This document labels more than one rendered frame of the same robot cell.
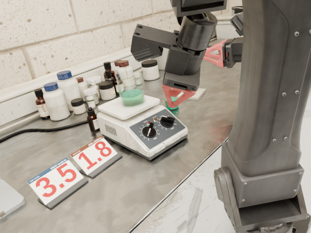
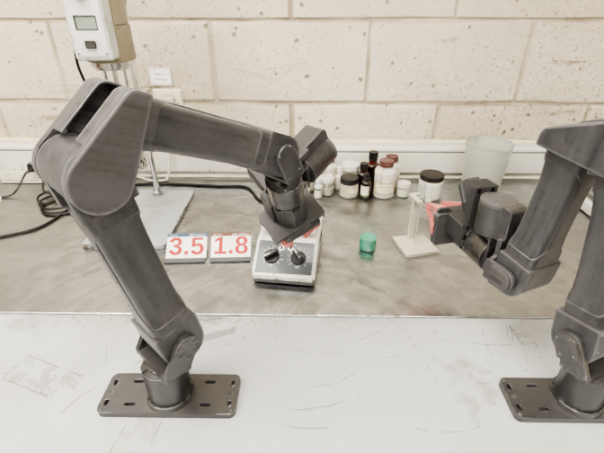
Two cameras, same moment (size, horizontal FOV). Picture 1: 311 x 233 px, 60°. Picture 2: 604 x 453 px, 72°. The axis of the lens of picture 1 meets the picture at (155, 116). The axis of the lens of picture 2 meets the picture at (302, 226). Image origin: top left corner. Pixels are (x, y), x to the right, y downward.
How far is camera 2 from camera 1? 58 cm
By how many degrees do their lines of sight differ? 41
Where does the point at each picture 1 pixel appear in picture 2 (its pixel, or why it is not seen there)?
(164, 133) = (284, 266)
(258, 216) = (152, 356)
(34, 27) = (310, 84)
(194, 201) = (215, 333)
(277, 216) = (155, 365)
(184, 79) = (271, 227)
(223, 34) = not seen: outside the picture
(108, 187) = (204, 277)
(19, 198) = (162, 242)
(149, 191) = (213, 301)
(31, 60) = (295, 119)
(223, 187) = not seen: hidden behind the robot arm
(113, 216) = not seen: hidden behind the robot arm
